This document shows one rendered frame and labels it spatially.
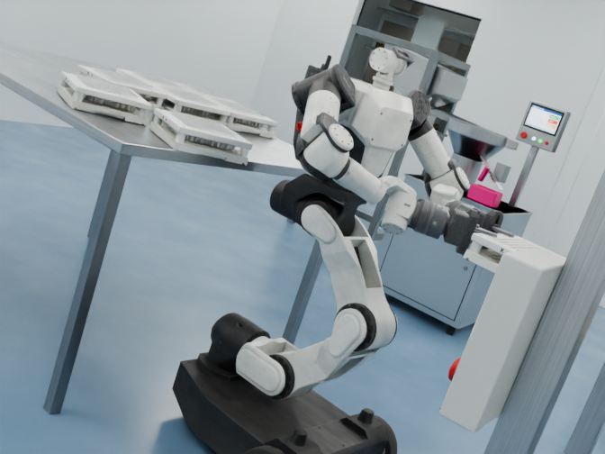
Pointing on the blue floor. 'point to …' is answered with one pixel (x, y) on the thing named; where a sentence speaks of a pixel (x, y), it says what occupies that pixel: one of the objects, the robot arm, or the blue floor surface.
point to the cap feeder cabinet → (439, 267)
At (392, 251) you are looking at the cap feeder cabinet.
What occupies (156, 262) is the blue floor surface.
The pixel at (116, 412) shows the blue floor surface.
